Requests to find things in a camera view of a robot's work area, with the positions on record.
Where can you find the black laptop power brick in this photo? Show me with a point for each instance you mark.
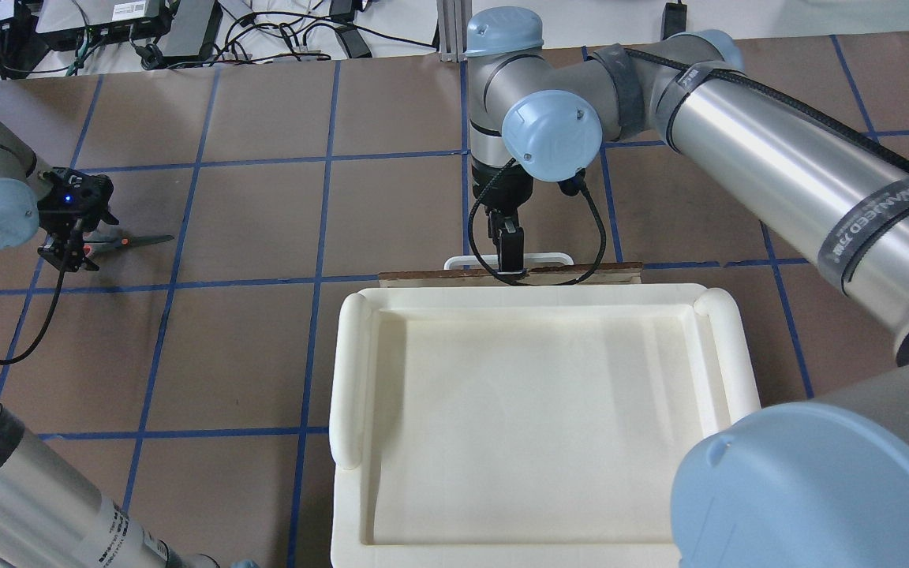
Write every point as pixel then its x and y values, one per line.
pixel 192 35

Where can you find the aluminium frame post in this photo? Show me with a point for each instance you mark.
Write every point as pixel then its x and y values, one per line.
pixel 452 29

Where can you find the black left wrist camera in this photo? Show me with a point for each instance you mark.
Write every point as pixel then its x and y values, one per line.
pixel 93 192

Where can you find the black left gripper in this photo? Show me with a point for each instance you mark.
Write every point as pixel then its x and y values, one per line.
pixel 57 251

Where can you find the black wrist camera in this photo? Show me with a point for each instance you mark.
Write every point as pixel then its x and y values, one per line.
pixel 93 192
pixel 575 185

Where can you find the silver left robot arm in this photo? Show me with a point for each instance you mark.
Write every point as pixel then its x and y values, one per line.
pixel 51 514

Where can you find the brown paper table mat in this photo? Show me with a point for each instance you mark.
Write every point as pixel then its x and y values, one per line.
pixel 192 380

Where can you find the orange handled black scissors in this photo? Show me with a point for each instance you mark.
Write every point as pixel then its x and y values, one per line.
pixel 111 244

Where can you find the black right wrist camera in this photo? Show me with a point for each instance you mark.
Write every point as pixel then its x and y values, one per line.
pixel 575 185

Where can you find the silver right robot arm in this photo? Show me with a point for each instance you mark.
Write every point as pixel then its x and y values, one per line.
pixel 721 181

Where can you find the grey electronics box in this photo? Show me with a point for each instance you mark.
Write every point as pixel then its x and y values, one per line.
pixel 67 25

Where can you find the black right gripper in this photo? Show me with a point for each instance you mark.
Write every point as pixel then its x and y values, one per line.
pixel 502 187

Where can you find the cream plastic tray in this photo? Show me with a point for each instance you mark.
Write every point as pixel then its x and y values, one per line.
pixel 526 427

